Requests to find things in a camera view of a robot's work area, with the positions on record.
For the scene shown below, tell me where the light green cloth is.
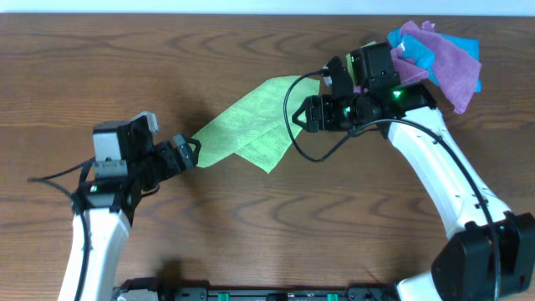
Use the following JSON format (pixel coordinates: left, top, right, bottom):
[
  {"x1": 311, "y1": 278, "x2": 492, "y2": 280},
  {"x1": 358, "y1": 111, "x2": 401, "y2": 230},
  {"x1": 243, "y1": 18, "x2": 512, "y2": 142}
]
[{"x1": 194, "y1": 75, "x2": 298, "y2": 173}]

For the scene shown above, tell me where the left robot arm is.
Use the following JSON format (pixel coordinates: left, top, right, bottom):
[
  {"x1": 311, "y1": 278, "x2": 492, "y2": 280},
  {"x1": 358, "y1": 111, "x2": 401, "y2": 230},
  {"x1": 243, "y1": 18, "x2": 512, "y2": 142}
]
[{"x1": 59, "y1": 133, "x2": 201, "y2": 300}]

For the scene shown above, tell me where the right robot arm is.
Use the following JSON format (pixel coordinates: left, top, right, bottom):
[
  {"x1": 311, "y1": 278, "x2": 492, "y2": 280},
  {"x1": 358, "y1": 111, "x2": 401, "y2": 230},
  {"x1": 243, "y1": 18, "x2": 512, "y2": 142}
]
[{"x1": 285, "y1": 84, "x2": 534, "y2": 300}]

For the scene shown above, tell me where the left black camera cable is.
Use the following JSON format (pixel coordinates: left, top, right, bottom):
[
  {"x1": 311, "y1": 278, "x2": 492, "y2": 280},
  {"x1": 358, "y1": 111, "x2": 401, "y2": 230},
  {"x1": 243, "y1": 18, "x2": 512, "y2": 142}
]
[{"x1": 26, "y1": 156, "x2": 98, "y2": 301}]

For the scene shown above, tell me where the purple cloth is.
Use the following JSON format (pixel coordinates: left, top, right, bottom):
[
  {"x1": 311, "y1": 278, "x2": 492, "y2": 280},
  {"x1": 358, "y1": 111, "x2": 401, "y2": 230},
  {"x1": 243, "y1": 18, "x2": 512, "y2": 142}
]
[{"x1": 353, "y1": 19, "x2": 482, "y2": 115}]

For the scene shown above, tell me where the blue cloth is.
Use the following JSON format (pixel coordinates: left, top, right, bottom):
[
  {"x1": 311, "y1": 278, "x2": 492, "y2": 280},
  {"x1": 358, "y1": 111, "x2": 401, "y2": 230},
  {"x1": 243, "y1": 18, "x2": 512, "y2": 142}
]
[{"x1": 387, "y1": 23, "x2": 482, "y2": 113}]

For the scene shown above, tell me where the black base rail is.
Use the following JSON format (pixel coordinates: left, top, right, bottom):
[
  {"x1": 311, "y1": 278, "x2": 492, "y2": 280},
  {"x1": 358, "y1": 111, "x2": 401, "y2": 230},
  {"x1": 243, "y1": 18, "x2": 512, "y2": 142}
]
[{"x1": 111, "y1": 278, "x2": 400, "y2": 301}]

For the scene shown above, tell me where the right black camera cable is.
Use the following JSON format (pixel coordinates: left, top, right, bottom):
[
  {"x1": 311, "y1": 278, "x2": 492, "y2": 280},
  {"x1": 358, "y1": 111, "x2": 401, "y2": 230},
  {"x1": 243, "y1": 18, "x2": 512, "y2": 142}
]
[{"x1": 283, "y1": 69, "x2": 501, "y2": 301}]

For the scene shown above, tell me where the olive green cloth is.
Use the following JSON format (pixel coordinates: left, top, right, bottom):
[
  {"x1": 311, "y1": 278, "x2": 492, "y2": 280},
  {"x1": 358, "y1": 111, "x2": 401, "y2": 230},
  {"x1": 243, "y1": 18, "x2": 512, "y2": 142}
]
[{"x1": 345, "y1": 41, "x2": 377, "y2": 86}]

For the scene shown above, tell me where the black camera cable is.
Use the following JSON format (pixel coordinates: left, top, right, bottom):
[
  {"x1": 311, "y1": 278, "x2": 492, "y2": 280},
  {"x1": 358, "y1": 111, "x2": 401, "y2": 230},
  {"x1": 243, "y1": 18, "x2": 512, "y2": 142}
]
[
  {"x1": 283, "y1": 69, "x2": 501, "y2": 301},
  {"x1": 26, "y1": 156, "x2": 98, "y2": 301}
]

